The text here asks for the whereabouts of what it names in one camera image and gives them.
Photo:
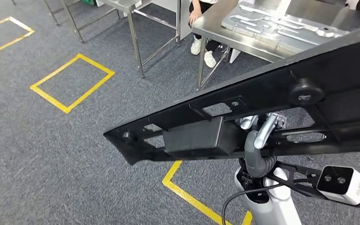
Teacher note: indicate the steel frame table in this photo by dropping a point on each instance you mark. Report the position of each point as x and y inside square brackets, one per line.
[135, 43]
[74, 21]

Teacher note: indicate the machined aluminium plate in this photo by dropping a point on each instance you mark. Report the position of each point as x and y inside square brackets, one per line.
[260, 24]

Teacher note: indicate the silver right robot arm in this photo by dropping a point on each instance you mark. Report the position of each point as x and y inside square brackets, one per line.
[272, 208]

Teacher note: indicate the black plastic plate frame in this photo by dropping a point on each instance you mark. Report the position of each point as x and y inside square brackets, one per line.
[260, 93]

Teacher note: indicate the steel workbench table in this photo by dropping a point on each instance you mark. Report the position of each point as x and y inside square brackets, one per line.
[217, 28]

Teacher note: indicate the person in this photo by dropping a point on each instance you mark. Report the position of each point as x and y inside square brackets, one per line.
[210, 46]

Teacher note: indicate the yellow floor tape square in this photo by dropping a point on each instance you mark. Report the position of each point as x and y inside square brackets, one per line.
[186, 197]

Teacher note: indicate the person's hand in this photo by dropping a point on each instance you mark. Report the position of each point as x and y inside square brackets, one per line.
[195, 15]

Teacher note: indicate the black camera bracket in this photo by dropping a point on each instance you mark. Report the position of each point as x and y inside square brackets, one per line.
[291, 177]

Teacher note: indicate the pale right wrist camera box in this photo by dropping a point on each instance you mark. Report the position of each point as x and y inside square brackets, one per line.
[341, 186]

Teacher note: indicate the person's forearm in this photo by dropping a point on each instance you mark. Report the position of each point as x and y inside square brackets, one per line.
[196, 5]

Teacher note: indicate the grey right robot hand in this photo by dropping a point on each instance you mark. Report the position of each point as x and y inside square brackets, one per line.
[268, 127]

